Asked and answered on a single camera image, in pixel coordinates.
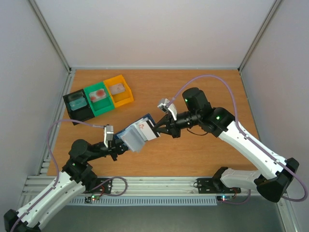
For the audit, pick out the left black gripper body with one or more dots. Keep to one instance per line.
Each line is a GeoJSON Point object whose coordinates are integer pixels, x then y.
{"type": "Point", "coordinates": [113, 149]}

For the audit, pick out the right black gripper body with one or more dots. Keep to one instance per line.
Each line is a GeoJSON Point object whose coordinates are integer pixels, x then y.
{"type": "Point", "coordinates": [172, 125]}

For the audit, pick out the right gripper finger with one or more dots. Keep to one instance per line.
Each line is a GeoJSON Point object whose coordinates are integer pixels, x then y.
{"type": "Point", "coordinates": [164, 121]}
{"type": "Point", "coordinates": [163, 130]}

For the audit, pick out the white blossom credit card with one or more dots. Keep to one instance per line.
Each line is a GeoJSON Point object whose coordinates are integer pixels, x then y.
{"type": "Point", "coordinates": [145, 128]}

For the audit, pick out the blue card holder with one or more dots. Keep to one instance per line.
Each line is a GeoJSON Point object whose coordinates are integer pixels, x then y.
{"type": "Point", "coordinates": [131, 137]}

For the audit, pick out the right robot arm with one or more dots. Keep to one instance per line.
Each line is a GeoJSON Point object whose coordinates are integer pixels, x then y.
{"type": "Point", "coordinates": [274, 173]}

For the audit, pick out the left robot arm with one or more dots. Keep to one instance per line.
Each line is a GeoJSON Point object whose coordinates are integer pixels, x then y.
{"type": "Point", "coordinates": [76, 177]}

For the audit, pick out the red white card in bin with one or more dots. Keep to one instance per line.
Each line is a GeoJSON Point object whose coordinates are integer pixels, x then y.
{"type": "Point", "coordinates": [97, 95]}

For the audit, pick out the teal card in black bin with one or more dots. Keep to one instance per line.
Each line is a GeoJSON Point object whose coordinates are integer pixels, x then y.
{"type": "Point", "coordinates": [77, 103]}

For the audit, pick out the card in yellow bin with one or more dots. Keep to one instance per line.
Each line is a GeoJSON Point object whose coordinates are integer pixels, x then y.
{"type": "Point", "coordinates": [117, 88]}

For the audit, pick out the green plastic bin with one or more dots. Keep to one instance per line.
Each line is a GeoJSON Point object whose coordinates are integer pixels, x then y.
{"type": "Point", "coordinates": [102, 106]}

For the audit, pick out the black plastic bin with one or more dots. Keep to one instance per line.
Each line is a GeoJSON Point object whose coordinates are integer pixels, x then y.
{"type": "Point", "coordinates": [82, 114]}

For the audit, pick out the yellow plastic bin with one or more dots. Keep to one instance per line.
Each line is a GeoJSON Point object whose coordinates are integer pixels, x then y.
{"type": "Point", "coordinates": [121, 98]}

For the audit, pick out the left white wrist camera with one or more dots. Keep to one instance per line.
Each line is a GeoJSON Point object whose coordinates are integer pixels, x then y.
{"type": "Point", "coordinates": [108, 135]}

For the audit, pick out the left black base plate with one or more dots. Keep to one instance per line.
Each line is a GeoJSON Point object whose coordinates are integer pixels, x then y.
{"type": "Point", "coordinates": [100, 185]}

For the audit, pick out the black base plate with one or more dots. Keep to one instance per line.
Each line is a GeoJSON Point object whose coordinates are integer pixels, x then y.
{"type": "Point", "coordinates": [209, 185]}
{"type": "Point", "coordinates": [100, 185]}

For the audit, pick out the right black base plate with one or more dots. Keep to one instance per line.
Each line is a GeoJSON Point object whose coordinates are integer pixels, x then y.
{"type": "Point", "coordinates": [209, 185]}

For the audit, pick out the grey slotted cable duct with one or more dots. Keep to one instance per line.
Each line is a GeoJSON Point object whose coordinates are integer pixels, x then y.
{"type": "Point", "coordinates": [145, 201]}

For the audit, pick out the aluminium front rail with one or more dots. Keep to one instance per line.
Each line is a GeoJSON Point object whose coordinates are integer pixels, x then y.
{"type": "Point", "coordinates": [137, 186]}

